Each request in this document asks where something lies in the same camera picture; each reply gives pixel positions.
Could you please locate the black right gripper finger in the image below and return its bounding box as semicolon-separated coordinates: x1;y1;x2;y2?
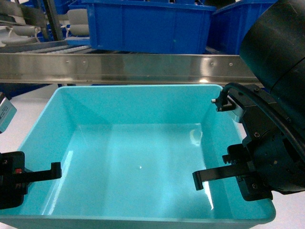
192;164;253;190

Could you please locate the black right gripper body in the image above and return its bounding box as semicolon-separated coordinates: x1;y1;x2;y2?
221;83;305;202

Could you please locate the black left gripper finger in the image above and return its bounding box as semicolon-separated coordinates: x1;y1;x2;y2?
25;162;62;183

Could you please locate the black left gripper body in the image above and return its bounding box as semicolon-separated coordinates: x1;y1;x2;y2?
0;151;28;209

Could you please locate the teal plastic bin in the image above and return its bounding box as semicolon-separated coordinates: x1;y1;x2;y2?
0;85;275;229

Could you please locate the large blue bin right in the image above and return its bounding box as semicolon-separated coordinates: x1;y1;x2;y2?
207;0;276;55

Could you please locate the large blue bin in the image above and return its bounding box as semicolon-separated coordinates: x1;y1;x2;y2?
82;0;216;54
207;0;276;55

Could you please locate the large blue bin left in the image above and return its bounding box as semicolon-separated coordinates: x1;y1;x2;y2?
82;0;216;54

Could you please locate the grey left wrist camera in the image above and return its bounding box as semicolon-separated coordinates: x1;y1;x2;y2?
0;92;17;134

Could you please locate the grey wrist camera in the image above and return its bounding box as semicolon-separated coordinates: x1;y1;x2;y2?
0;92;17;134
211;90;245;124

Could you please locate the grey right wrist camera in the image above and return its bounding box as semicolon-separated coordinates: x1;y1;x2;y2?
211;90;245;124

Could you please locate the stainless steel shelf rail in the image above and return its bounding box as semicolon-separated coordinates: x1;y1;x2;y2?
0;53;259;85

